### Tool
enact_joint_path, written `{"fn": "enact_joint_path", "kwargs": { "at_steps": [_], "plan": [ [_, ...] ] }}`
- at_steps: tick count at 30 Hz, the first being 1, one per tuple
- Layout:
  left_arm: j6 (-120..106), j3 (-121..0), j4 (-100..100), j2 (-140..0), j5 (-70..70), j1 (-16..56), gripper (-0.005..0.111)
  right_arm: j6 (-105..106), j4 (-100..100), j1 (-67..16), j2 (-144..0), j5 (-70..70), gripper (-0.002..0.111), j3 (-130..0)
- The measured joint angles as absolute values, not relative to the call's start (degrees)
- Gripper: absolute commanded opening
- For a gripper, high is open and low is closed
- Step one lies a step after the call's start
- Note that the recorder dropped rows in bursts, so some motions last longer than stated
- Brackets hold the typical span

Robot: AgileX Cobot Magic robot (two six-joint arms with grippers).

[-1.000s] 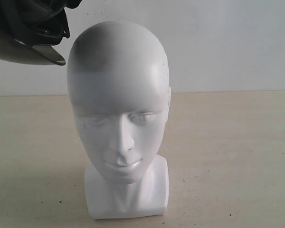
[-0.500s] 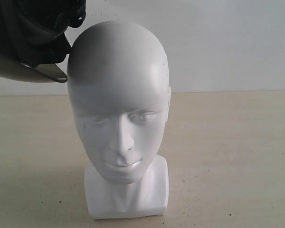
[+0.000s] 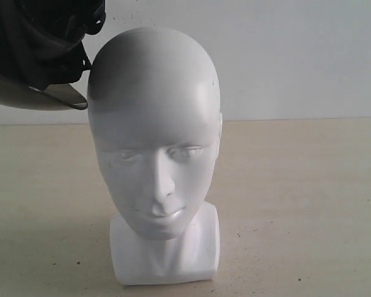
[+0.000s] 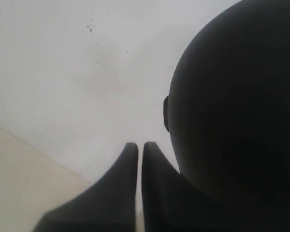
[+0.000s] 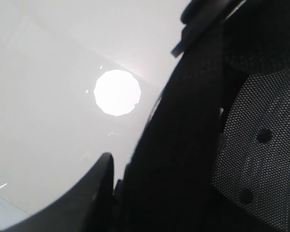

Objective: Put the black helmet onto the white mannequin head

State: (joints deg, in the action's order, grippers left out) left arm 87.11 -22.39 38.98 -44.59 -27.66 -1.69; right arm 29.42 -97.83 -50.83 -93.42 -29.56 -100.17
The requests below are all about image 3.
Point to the black helmet with tinted visor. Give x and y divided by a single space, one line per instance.
42 52

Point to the white mannequin head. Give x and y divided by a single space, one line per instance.
154 113

